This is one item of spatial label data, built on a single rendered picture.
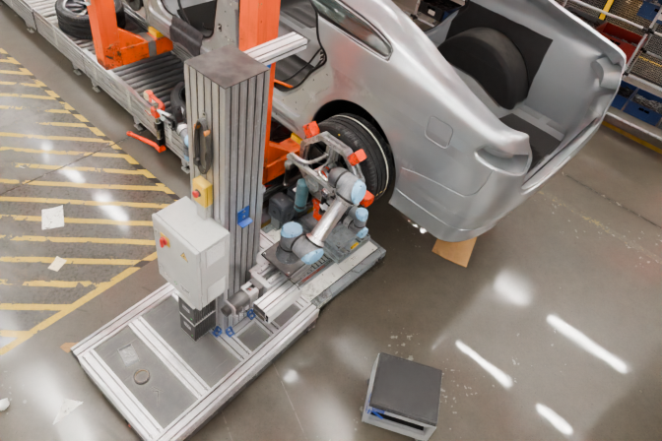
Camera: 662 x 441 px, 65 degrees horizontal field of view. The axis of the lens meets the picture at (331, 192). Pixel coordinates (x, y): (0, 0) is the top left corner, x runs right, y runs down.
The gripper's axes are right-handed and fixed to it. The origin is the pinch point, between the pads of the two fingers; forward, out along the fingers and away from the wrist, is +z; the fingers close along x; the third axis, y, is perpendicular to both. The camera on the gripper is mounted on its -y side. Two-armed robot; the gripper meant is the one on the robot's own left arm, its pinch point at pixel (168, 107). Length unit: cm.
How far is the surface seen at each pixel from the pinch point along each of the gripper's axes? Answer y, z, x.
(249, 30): -57, -17, 36
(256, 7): -72, -22, 35
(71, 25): 81, 277, 18
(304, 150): 22, -37, 83
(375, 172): 9, -86, 103
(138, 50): 55, 172, 46
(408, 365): 80, -181, 80
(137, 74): 91, 192, 53
